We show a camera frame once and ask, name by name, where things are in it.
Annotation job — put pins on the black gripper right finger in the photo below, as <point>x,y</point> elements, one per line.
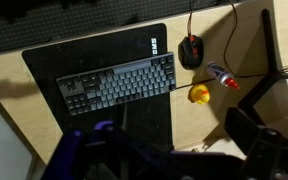
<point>266,149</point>

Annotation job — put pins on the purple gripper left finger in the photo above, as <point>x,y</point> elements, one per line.
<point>133,159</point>

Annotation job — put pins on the black desk mat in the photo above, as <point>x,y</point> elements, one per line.
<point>149,119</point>

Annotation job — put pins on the black monitor stand leg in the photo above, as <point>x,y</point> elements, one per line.
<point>272,76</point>

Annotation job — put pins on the grey mechanical keyboard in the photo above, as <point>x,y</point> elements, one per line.
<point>114,85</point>

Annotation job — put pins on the glue bottle red cap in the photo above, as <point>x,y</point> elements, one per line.
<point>220,74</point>

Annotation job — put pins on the yellow rubber duck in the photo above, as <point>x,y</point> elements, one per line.
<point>199,94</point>

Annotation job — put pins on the black red computer mouse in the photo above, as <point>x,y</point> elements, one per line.
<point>191,52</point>

